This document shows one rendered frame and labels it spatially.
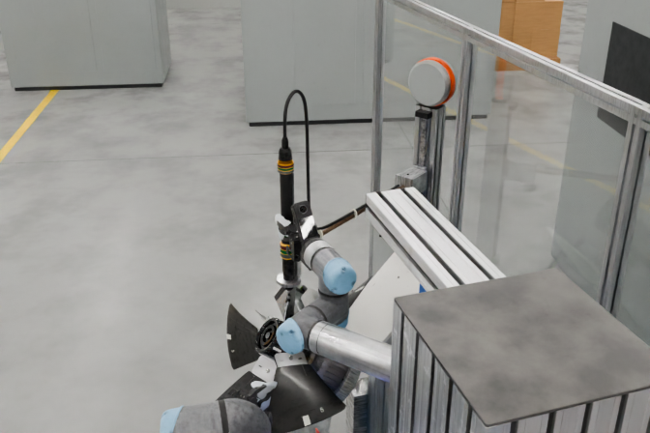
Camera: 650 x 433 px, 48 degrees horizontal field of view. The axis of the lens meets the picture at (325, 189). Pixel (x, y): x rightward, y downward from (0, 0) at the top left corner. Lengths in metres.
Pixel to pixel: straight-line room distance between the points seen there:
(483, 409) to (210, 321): 3.77
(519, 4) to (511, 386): 9.12
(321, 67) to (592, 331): 6.61
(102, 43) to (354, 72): 3.19
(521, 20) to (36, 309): 7.11
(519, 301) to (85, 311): 3.99
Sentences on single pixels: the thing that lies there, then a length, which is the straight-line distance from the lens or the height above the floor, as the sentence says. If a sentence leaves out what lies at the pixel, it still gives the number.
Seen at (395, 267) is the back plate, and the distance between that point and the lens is 2.41.
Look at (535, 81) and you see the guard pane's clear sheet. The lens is 2.12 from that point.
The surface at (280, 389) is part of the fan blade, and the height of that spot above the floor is 1.18.
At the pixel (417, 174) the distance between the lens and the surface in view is 2.44.
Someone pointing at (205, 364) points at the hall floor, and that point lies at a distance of 4.18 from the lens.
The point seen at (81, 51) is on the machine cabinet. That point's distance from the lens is 9.17.
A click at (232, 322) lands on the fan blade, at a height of 1.10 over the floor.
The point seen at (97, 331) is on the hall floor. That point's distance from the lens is 4.57.
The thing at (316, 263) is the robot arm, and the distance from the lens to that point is 1.75.
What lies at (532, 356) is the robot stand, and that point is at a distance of 0.89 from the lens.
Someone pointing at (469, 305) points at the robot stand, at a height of 2.03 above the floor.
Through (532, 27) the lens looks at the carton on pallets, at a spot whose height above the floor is 0.54.
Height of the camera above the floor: 2.55
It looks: 25 degrees down
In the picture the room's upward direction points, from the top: straight up
